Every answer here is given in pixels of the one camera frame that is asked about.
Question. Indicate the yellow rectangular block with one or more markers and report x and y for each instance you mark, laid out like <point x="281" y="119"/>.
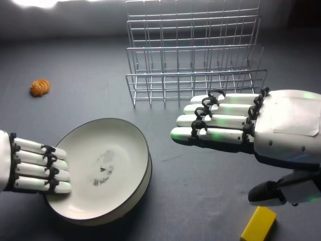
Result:
<point x="258" y="224"/>

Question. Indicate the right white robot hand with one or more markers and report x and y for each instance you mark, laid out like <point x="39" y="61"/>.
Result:
<point x="283" y="120"/>

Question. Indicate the orange swirl cookie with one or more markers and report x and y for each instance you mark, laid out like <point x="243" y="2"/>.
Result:
<point x="40" y="88"/>

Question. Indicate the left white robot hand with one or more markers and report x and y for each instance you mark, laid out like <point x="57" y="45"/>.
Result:
<point x="32" y="165"/>

